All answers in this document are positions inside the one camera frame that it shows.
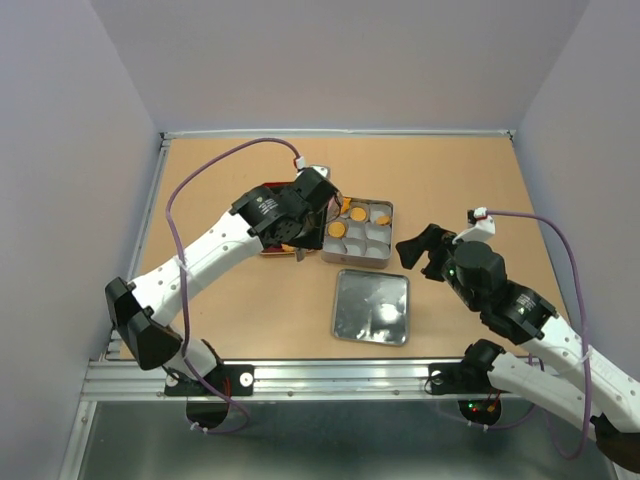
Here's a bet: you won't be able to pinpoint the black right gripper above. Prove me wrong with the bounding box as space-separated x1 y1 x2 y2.
395 222 480 312

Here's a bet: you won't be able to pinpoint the orange cat-shaped cookie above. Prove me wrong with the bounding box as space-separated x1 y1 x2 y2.
340 198 351 214

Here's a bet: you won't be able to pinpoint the round tan biscuit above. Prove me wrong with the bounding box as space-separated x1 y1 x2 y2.
327 221 347 239
349 206 368 222

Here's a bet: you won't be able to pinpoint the square cookie tin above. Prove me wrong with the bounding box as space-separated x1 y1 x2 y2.
320 197 394 269

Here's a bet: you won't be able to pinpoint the silver tin lid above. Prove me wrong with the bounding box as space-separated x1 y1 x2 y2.
331 269 410 347

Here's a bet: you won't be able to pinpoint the silver metal tongs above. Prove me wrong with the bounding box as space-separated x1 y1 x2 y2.
294 248 314 262

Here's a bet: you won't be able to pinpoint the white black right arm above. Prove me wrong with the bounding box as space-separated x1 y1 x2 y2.
396 224 639 472

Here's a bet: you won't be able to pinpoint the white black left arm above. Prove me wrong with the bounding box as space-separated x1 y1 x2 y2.
105 166 339 394

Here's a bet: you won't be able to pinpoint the red rectangular tray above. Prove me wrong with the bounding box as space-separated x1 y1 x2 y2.
261 181 322 257

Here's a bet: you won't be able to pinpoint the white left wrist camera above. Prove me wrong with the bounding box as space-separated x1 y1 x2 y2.
294 156 331 179

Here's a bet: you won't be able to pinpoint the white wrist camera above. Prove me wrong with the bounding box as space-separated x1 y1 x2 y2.
453 207 496 244
294 156 331 179

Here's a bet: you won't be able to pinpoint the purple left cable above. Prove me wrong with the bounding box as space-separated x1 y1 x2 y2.
164 137 306 435

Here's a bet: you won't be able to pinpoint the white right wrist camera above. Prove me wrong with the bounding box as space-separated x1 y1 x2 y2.
453 207 496 244

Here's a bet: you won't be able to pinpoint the aluminium front rail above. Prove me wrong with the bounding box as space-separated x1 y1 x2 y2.
82 355 566 401

